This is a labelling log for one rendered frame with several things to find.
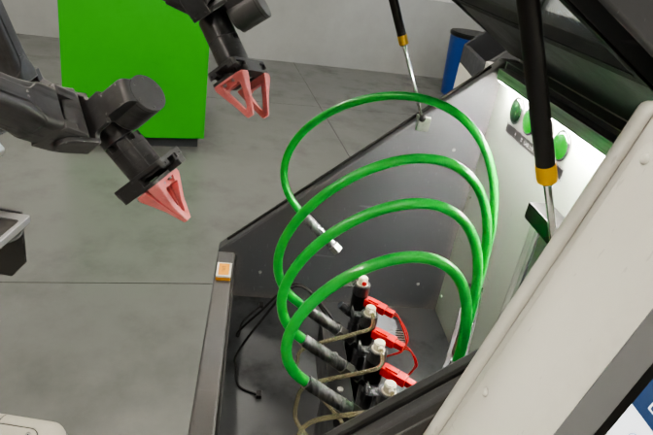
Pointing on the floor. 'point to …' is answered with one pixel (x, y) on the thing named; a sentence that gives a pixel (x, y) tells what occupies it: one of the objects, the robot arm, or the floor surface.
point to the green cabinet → (133, 42)
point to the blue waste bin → (455, 55)
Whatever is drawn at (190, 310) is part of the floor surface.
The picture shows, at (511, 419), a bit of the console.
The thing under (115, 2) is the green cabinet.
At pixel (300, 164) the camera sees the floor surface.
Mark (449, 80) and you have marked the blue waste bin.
